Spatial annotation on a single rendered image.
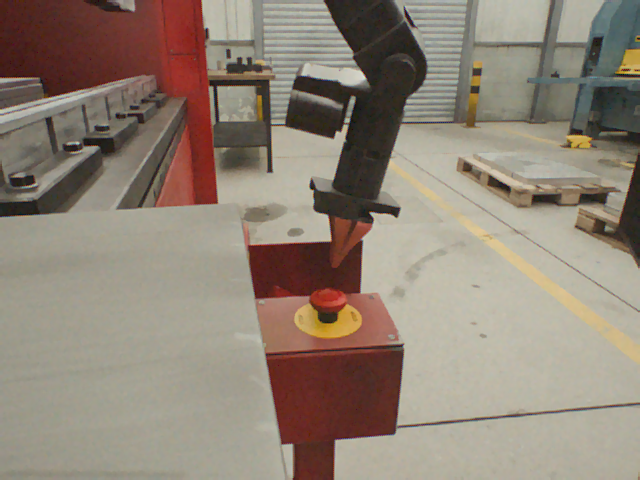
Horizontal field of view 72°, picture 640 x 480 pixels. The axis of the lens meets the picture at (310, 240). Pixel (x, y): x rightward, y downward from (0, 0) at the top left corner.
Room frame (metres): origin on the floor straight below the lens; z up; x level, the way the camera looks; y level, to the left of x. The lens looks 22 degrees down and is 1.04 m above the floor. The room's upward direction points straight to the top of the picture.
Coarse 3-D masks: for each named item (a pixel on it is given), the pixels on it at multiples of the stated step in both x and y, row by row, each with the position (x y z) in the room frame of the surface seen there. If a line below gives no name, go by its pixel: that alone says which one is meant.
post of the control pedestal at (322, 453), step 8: (296, 448) 0.42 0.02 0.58; (304, 448) 0.42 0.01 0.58; (312, 448) 0.43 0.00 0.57; (320, 448) 0.43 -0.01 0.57; (328, 448) 0.43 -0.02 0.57; (296, 456) 0.42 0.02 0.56; (304, 456) 0.42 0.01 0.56; (312, 456) 0.43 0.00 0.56; (320, 456) 0.43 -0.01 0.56; (328, 456) 0.43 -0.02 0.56; (296, 464) 0.42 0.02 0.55; (304, 464) 0.42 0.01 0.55; (312, 464) 0.43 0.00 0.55; (320, 464) 0.43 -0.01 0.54; (328, 464) 0.43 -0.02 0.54; (296, 472) 0.42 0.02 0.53; (304, 472) 0.42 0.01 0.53; (312, 472) 0.43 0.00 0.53; (320, 472) 0.43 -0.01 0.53; (328, 472) 0.43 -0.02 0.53
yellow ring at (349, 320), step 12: (300, 312) 0.42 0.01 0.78; (312, 312) 0.42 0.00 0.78; (348, 312) 0.42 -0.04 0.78; (300, 324) 0.39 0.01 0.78; (312, 324) 0.39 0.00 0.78; (324, 324) 0.39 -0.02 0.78; (336, 324) 0.39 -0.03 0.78; (348, 324) 0.40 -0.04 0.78; (360, 324) 0.40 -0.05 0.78; (324, 336) 0.37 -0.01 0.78; (336, 336) 0.37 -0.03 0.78
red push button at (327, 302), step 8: (328, 288) 0.42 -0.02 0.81; (312, 296) 0.41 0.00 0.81; (320, 296) 0.40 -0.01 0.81; (328, 296) 0.40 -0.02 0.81; (336, 296) 0.40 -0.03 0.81; (344, 296) 0.41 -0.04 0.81; (312, 304) 0.40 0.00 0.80; (320, 304) 0.39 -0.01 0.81; (328, 304) 0.39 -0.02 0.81; (336, 304) 0.39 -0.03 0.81; (344, 304) 0.40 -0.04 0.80; (320, 312) 0.40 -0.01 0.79; (328, 312) 0.39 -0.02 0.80; (336, 312) 0.39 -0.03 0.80; (320, 320) 0.40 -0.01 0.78; (328, 320) 0.40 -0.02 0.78; (336, 320) 0.40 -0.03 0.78
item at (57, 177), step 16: (48, 160) 0.62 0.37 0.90; (64, 160) 0.62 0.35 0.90; (80, 160) 0.62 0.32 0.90; (96, 160) 0.69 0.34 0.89; (48, 176) 0.53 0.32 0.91; (64, 176) 0.54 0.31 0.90; (80, 176) 0.60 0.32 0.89; (0, 192) 0.46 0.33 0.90; (16, 192) 0.46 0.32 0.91; (32, 192) 0.46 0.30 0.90; (48, 192) 0.48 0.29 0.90; (64, 192) 0.53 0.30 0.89; (0, 208) 0.43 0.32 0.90; (16, 208) 0.44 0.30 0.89; (32, 208) 0.44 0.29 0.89; (48, 208) 0.47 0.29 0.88
